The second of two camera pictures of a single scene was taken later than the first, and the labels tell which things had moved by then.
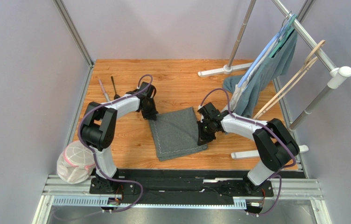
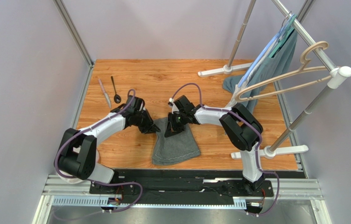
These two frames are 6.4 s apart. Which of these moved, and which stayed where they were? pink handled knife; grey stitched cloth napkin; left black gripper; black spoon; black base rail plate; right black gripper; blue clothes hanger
Moved: grey stitched cloth napkin; left black gripper; right black gripper
Stayed: black spoon; pink handled knife; black base rail plate; blue clothes hanger
